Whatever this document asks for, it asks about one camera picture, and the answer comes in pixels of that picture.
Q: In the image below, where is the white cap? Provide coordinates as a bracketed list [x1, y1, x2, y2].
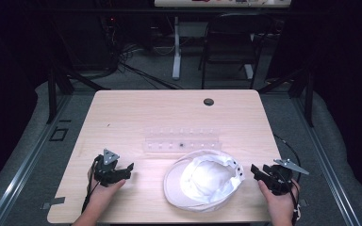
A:
[163, 149, 246, 214]

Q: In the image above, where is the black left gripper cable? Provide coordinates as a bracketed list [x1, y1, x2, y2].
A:
[80, 154, 103, 215]

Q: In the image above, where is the person's right hand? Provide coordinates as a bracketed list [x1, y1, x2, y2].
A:
[256, 177, 302, 222]

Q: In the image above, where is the grey tape strip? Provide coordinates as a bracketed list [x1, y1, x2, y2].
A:
[40, 196, 67, 211]

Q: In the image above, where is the clear acrylic rack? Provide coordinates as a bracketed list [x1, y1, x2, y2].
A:
[142, 126, 223, 155]

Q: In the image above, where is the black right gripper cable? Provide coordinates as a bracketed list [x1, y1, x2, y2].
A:
[272, 134, 304, 226]

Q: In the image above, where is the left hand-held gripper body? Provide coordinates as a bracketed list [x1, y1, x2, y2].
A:
[92, 148, 127, 188]

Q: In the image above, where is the black chair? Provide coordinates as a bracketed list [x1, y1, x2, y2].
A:
[197, 11, 273, 90]

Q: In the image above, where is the aluminium floor rail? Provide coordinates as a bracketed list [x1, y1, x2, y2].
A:
[0, 93, 74, 226]
[290, 95, 362, 226]

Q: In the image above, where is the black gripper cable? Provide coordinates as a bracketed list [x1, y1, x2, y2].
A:
[272, 134, 304, 226]
[80, 154, 103, 215]

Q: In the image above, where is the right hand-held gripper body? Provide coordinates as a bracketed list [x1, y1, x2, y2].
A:
[262, 158, 310, 197]

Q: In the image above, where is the white desk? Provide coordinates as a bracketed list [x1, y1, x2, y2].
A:
[153, 0, 292, 81]

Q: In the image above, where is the person's left hand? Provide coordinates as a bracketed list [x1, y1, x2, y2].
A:
[87, 165, 127, 212]

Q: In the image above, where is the black metal frame stand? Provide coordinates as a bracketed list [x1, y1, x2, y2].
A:
[44, 57, 111, 125]
[256, 65, 316, 128]

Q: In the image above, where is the bundle of floor cables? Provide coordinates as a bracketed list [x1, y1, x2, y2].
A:
[98, 13, 185, 91]

